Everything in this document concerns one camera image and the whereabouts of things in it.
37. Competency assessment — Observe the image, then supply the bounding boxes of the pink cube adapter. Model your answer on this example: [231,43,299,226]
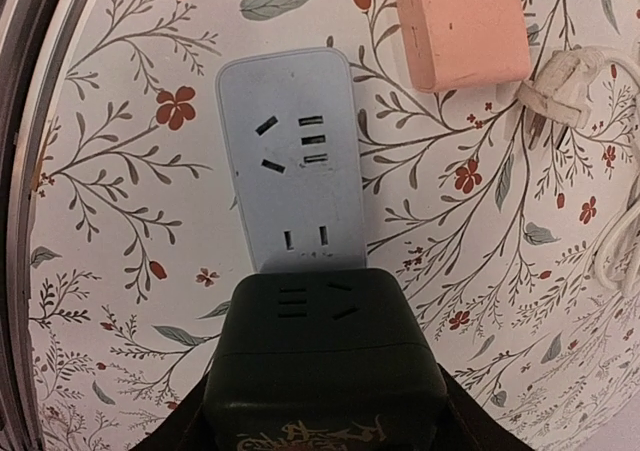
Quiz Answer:
[396,0,531,93]

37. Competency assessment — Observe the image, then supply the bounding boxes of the light blue power strip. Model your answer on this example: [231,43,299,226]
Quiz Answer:
[216,48,367,273]

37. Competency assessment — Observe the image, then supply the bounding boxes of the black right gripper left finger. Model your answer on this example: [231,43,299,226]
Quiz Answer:
[132,377,215,451]

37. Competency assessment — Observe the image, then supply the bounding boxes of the dark green cube socket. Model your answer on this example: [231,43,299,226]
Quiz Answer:
[203,268,447,450]

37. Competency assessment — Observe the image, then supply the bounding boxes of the white coiled cable with plug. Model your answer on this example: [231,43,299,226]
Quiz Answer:
[515,35,640,300]

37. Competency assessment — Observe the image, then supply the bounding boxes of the aluminium front rail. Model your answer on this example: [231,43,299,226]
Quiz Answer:
[1,0,90,450]

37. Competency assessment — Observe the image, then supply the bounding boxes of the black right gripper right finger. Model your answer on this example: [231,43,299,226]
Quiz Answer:
[439,365,532,451]

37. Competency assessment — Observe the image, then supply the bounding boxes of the floral tablecloth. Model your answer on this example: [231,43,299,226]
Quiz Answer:
[29,0,639,450]

